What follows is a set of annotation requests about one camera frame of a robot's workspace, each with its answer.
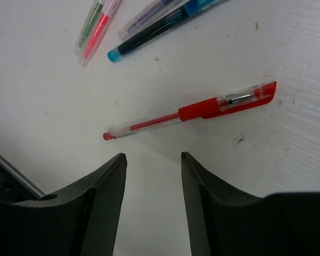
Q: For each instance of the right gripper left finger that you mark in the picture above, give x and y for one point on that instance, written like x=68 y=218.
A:
x=79 y=219

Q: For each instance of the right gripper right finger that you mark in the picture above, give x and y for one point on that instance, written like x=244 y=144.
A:
x=224 y=220

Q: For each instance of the red gel pen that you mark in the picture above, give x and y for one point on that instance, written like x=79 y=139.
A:
x=252 y=97

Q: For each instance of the pink red pen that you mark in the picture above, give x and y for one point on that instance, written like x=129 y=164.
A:
x=90 y=46

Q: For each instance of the blue pen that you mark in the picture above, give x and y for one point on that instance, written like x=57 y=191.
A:
x=180 y=15

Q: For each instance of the clear dark-ink pen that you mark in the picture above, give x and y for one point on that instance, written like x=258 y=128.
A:
x=149 y=15

